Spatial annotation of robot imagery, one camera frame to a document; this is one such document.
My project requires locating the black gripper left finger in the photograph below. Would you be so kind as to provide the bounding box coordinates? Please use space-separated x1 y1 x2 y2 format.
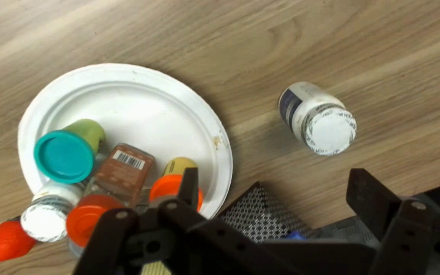
74 167 283 275

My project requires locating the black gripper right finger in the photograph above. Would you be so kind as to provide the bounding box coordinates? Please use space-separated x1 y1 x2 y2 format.
346 168 440 275

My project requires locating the yellow tub orange lid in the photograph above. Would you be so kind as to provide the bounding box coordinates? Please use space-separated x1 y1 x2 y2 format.
149 156 207 213

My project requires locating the spice jar orange lid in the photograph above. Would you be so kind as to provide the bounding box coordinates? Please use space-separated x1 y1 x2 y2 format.
66 142 158 257

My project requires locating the clear pill bottle white cap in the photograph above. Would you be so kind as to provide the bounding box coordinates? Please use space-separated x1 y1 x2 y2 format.
20 181 86 245

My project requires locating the green tub teal lid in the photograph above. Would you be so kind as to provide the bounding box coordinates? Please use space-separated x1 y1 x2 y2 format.
33 118 107 185

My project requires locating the white round plate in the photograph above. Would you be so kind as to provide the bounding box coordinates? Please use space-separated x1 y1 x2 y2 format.
17 61 236 220

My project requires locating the grey fabric box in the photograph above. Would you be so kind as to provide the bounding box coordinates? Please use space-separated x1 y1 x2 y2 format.
216 182 314 243

